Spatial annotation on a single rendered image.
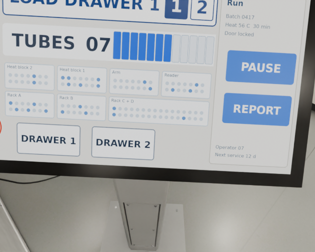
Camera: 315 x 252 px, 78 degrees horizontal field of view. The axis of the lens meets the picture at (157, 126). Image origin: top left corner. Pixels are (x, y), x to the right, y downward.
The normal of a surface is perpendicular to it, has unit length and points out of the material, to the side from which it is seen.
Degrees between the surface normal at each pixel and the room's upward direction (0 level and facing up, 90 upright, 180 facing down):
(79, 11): 50
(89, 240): 0
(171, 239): 5
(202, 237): 0
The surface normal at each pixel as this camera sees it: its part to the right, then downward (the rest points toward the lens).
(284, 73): 0.00, 0.09
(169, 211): 0.04, -0.77
